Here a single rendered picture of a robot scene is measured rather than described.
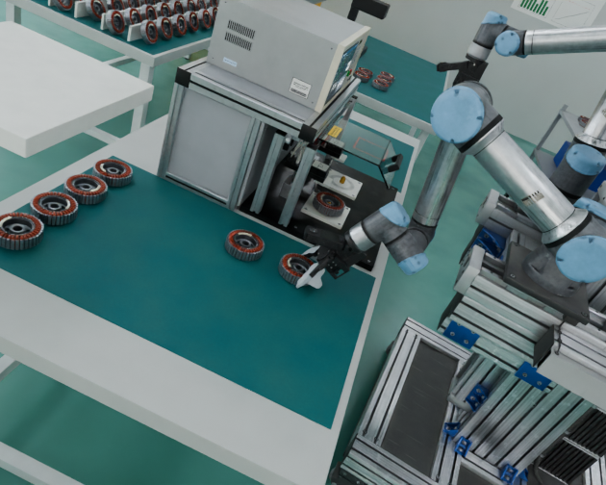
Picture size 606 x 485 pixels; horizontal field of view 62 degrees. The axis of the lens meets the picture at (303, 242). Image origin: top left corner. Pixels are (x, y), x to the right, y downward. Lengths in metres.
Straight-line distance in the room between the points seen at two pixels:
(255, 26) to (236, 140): 0.33
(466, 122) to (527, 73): 5.88
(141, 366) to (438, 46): 6.23
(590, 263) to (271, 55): 1.01
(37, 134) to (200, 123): 0.77
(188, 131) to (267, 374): 0.80
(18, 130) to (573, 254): 1.09
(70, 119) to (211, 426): 0.62
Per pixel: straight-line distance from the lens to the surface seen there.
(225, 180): 1.63
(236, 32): 1.62
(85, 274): 1.31
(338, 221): 1.73
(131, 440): 1.92
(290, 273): 1.42
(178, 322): 1.23
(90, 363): 1.14
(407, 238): 1.36
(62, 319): 1.21
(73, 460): 1.88
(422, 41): 6.96
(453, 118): 1.19
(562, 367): 1.42
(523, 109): 7.15
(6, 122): 0.92
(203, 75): 1.57
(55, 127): 0.93
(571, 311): 1.42
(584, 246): 1.24
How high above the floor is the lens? 1.64
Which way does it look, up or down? 33 degrees down
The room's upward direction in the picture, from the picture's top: 23 degrees clockwise
